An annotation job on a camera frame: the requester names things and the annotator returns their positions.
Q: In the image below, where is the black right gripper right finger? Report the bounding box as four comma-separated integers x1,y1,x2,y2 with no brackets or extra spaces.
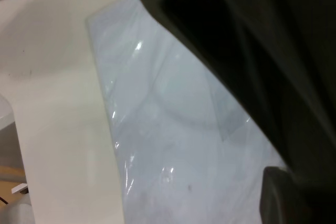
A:
259,166,320,224

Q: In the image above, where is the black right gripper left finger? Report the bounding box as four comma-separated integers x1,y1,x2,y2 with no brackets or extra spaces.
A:
132,0,336,224

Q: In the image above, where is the clear plastic red-zipper bag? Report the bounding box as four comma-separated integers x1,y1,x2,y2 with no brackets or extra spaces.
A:
85,0,288,224

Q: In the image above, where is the small white block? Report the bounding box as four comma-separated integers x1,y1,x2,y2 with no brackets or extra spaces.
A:
11,182,29,196

